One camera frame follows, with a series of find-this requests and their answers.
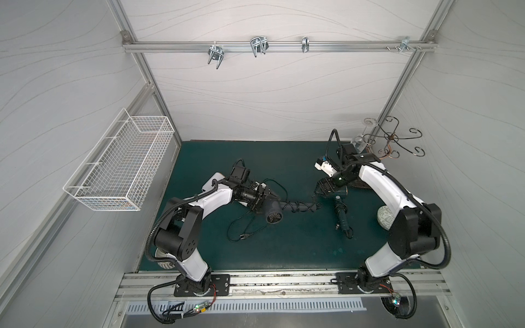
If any black hair dryer cord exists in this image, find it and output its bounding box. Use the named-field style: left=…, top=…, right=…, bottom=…
left=262, top=178, right=323, bottom=214

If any copper wire glass rack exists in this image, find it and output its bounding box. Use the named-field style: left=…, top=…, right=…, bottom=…
left=363, top=116, right=426, bottom=160

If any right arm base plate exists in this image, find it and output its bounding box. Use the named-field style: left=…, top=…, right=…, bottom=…
left=330, top=270, right=393, bottom=295

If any striped ceramic mug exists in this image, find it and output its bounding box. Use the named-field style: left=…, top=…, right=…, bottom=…
left=154, top=248, right=176, bottom=270

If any horizontal aluminium rail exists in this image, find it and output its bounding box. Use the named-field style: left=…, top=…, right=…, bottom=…
left=123, top=39, right=438, bottom=53

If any white hair dryer cord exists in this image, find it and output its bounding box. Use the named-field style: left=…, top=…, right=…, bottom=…
left=226, top=210, right=265, bottom=243

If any clear wine glass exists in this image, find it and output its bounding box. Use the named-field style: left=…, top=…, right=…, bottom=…
left=352, top=118, right=377, bottom=153

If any white wire basket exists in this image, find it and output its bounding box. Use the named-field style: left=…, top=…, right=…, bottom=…
left=63, top=109, right=174, bottom=212

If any black hair dryer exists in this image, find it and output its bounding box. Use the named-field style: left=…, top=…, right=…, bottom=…
left=262, top=200, right=321, bottom=224

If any green hair dryer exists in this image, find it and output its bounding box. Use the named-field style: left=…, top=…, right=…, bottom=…
left=334, top=195, right=354, bottom=239

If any green table mat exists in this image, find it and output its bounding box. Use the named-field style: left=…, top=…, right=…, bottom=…
left=164, top=141, right=388, bottom=271

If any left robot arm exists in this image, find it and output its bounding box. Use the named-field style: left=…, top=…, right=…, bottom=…
left=145, top=164, right=280, bottom=282

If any small metal hook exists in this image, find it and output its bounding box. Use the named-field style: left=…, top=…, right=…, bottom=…
left=302, top=36, right=310, bottom=53

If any white slotted cable duct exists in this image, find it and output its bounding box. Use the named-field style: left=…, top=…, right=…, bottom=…
left=125, top=297, right=367, bottom=315

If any metal double hook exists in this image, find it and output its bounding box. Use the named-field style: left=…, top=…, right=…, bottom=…
left=250, top=36, right=269, bottom=57

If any right metal hook bracket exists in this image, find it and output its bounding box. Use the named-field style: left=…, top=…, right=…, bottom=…
left=386, top=36, right=422, bottom=53

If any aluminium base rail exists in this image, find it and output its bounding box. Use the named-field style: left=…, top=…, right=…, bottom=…
left=114, top=268, right=452, bottom=302

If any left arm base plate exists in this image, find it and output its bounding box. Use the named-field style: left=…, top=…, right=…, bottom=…
left=174, top=273, right=231, bottom=297

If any metal hook clamp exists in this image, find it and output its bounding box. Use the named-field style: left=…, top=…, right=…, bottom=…
left=207, top=44, right=224, bottom=70

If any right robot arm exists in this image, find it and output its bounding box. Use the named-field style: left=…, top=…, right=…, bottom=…
left=314, top=129, right=452, bottom=292

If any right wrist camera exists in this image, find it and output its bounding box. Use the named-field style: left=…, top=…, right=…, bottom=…
left=314, top=158, right=338, bottom=177

